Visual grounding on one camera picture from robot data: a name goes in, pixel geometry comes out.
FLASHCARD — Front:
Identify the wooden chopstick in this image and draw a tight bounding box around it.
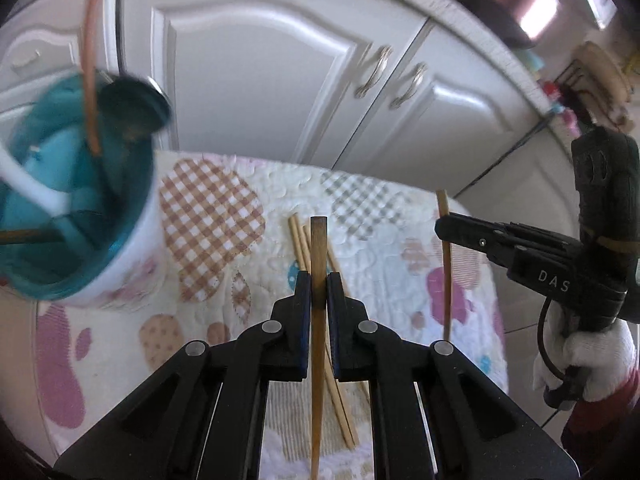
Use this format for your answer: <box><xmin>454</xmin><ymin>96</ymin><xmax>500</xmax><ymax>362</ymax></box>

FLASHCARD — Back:
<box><xmin>294</xmin><ymin>211</ymin><xmax>360</xmax><ymax>446</ymax></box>
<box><xmin>436</xmin><ymin>190</ymin><xmax>452</xmax><ymax>341</ymax></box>
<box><xmin>309</xmin><ymin>217</ymin><xmax>328</xmax><ymax>480</ymax></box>
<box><xmin>288</xmin><ymin>214</ymin><xmax>358</xmax><ymax>450</ymax></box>

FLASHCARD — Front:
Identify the white ceramic spoon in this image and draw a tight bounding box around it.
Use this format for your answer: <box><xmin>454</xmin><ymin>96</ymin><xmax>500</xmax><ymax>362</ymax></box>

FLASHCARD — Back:
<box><xmin>0</xmin><ymin>144</ymin><xmax>70</xmax><ymax>218</ymax></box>

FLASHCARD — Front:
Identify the metal spoon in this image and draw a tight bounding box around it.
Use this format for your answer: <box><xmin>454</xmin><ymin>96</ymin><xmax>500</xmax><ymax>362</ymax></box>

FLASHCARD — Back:
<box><xmin>98</xmin><ymin>76</ymin><xmax>172</xmax><ymax>142</ymax></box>

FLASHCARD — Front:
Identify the wooden handled fork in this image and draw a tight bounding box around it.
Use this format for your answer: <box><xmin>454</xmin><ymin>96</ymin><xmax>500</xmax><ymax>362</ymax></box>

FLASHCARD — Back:
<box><xmin>81</xmin><ymin>0</ymin><xmax>102</xmax><ymax>157</ymax></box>

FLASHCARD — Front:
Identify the right gloved hand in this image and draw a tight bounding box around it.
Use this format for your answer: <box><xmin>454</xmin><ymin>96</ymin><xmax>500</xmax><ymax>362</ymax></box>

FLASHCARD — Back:
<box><xmin>542</xmin><ymin>302</ymin><xmax>639</xmax><ymax>406</ymax></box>

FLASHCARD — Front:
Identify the white cabinet door right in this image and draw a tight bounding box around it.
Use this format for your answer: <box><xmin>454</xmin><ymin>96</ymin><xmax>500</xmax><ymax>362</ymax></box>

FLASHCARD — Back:
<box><xmin>334</xmin><ymin>21</ymin><xmax>539</xmax><ymax>195</ymax></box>

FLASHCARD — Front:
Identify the white cabinet door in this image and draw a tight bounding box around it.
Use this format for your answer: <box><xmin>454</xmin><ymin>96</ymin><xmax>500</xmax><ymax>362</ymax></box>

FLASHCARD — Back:
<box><xmin>334</xmin><ymin>21</ymin><xmax>539</xmax><ymax>195</ymax></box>
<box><xmin>120</xmin><ymin>0</ymin><xmax>425</xmax><ymax>167</ymax></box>

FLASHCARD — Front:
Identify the patchwork quilted mat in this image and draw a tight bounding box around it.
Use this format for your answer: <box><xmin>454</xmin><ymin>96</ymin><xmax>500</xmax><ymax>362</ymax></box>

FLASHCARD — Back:
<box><xmin>35</xmin><ymin>153</ymin><xmax>508</xmax><ymax>451</ymax></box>

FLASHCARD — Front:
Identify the dish rack with plates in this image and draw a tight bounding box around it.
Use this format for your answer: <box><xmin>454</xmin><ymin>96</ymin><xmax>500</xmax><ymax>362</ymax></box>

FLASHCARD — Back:
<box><xmin>555</xmin><ymin>41</ymin><xmax>634</xmax><ymax>134</ymax></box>

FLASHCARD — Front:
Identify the teal rimmed utensil holder cup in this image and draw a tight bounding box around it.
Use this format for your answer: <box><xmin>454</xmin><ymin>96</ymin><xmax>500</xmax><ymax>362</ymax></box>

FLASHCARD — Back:
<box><xmin>1</xmin><ymin>70</ymin><xmax>167</xmax><ymax>311</ymax></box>

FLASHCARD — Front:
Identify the white cabinet door left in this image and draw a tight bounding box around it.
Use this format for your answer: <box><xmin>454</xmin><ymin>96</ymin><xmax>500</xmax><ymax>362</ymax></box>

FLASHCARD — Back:
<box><xmin>120</xmin><ymin>0</ymin><xmax>425</xmax><ymax>167</ymax></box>

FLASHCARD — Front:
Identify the white upper drawer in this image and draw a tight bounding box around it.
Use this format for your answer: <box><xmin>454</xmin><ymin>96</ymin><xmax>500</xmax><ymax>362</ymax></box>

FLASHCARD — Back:
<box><xmin>1</xmin><ymin>0</ymin><xmax>119</xmax><ymax>110</ymax></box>

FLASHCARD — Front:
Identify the wooden utensil handle in cup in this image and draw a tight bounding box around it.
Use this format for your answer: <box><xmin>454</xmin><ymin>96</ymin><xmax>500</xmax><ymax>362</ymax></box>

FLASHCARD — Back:
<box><xmin>0</xmin><ymin>229</ymin><xmax>64</xmax><ymax>246</ymax></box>

